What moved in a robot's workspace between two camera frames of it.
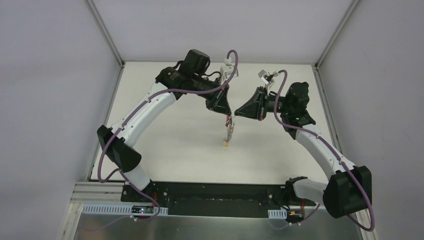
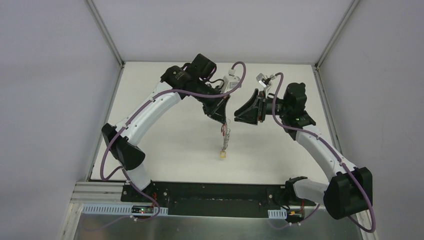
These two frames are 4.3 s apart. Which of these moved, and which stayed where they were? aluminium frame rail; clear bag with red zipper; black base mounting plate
Moved: clear bag with red zipper
Stayed: black base mounting plate; aluminium frame rail
